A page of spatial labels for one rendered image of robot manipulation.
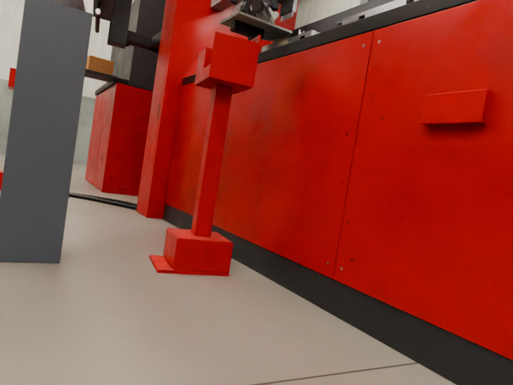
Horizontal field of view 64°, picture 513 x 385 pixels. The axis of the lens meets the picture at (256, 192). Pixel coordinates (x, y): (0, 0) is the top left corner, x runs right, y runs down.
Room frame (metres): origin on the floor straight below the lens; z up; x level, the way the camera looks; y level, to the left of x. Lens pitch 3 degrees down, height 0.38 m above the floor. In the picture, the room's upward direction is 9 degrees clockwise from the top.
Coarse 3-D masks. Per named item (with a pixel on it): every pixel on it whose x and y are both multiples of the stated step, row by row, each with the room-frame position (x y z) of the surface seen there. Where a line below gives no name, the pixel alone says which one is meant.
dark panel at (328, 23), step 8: (376, 0) 2.14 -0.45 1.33; (384, 0) 2.09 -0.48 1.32; (392, 0) 2.04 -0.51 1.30; (352, 8) 2.29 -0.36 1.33; (360, 8) 2.23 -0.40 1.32; (368, 8) 2.18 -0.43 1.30; (336, 16) 2.40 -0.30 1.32; (344, 16) 2.33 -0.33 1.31; (312, 24) 2.58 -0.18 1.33; (320, 24) 2.52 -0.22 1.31; (328, 24) 2.45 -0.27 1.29; (336, 24) 2.39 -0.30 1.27; (320, 32) 2.51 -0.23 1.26
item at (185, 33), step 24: (168, 0) 2.66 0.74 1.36; (192, 0) 2.54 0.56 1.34; (168, 24) 2.59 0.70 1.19; (192, 24) 2.55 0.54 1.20; (216, 24) 2.63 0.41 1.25; (288, 24) 2.90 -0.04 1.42; (168, 48) 2.53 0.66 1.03; (192, 48) 2.56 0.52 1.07; (168, 72) 2.50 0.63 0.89; (192, 72) 2.57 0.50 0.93; (168, 96) 2.51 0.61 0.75; (168, 120) 2.52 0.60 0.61; (168, 144) 2.53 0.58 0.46; (144, 168) 2.65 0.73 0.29; (168, 168) 2.54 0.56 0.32; (144, 192) 2.59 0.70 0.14
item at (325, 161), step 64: (512, 0) 0.87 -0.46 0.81; (320, 64) 1.39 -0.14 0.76; (384, 64) 1.15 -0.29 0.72; (448, 64) 0.98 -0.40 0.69; (512, 64) 0.85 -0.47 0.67; (192, 128) 2.30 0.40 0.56; (256, 128) 1.69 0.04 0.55; (320, 128) 1.35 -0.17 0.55; (384, 128) 1.11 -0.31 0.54; (448, 128) 0.95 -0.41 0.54; (512, 128) 0.83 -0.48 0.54; (192, 192) 2.18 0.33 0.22; (256, 192) 1.63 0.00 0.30; (320, 192) 1.30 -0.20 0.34; (384, 192) 1.08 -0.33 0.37; (448, 192) 0.93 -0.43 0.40; (512, 192) 0.81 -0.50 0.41; (256, 256) 1.57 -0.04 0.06; (320, 256) 1.26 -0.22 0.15; (384, 256) 1.05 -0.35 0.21; (448, 256) 0.90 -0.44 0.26; (512, 256) 0.79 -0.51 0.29; (384, 320) 1.03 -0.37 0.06; (448, 320) 0.88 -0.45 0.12; (512, 320) 0.77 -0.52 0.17; (512, 384) 0.76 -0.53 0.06
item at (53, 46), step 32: (32, 0) 1.19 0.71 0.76; (32, 32) 1.20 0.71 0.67; (64, 32) 1.24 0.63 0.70; (32, 64) 1.20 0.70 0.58; (64, 64) 1.24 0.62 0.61; (32, 96) 1.21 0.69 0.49; (64, 96) 1.25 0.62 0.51; (32, 128) 1.21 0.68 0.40; (64, 128) 1.25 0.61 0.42; (32, 160) 1.22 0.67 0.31; (64, 160) 1.26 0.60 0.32; (32, 192) 1.22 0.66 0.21; (64, 192) 1.26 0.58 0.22; (0, 224) 1.19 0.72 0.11; (32, 224) 1.23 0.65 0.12; (64, 224) 1.27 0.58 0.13; (0, 256) 1.19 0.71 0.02; (32, 256) 1.23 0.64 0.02
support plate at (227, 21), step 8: (232, 16) 1.72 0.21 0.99; (240, 16) 1.70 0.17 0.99; (248, 16) 1.69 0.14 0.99; (224, 24) 1.83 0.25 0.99; (256, 24) 1.77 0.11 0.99; (264, 24) 1.76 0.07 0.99; (272, 24) 1.75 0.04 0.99; (264, 32) 1.85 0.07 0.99; (272, 32) 1.83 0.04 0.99; (280, 32) 1.82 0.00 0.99; (288, 32) 1.80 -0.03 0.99
